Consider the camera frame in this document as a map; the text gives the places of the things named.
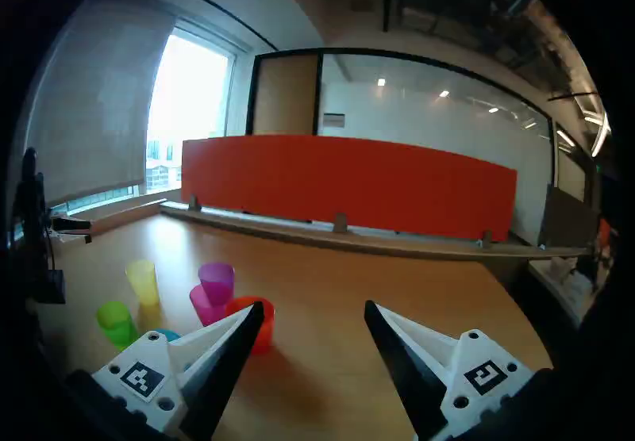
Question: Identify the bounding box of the yellow plastic cup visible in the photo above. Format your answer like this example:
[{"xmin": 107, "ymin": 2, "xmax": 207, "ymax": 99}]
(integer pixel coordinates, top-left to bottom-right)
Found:
[{"xmin": 125, "ymin": 259, "xmax": 161, "ymax": 307}]

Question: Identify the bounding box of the red plastic cup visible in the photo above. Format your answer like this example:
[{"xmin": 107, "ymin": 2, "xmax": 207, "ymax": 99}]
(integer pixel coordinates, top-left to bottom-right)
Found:
[{"xmin": 225, "ymin": 296, "xmax": 275, "ymax": 355}]

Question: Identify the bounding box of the pink plastic cup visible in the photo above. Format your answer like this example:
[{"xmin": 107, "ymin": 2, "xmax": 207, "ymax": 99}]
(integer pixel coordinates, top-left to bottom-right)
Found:
[{"xmin": 189, "ymin": 283, "xmax": 229, "ymax": 327}]

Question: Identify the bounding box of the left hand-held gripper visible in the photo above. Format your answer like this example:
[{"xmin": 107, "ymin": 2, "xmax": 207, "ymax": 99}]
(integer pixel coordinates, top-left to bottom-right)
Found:
[{"xmin": 10, "ymin": 147, "xmax": 94, "ymax": 306}]

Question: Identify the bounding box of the green plastic cup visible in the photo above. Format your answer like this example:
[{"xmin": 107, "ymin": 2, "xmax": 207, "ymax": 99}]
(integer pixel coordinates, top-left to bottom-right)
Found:
[{"xmin": 96, "ymin": 301, "xmax": 139, "ymax": 349}]

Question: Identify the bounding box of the purple plastic cup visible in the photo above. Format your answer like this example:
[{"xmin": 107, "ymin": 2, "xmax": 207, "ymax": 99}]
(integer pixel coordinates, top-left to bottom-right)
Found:
[{"xmin": 198, "ymin": 262, "xmax": 235, "ymax": 307}]

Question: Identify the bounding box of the grey desk screen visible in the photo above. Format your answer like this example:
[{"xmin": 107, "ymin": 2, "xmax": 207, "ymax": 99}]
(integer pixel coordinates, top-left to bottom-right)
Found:
[{"xmin": 537, "ymin": 182, "xmax": 602, "ymax": 250}]

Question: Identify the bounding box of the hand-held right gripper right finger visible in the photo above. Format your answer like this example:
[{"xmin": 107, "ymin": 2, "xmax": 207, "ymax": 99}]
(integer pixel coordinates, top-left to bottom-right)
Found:
[{"xmin": 364, "ymin": 300, "xmax": 537, "ymax": 441}]

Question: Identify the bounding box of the red desk screen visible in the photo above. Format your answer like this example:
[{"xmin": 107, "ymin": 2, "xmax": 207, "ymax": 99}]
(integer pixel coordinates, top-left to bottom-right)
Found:
[{"xmin": 160, "ymin": 135, "xmax": 594, "ymax": 262}]

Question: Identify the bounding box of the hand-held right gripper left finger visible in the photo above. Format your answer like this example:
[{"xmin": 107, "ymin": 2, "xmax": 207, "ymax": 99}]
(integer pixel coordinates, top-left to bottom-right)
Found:
[{"xmin": 91, "ymin": 301, "xmax": 265, "ymax": 441}]

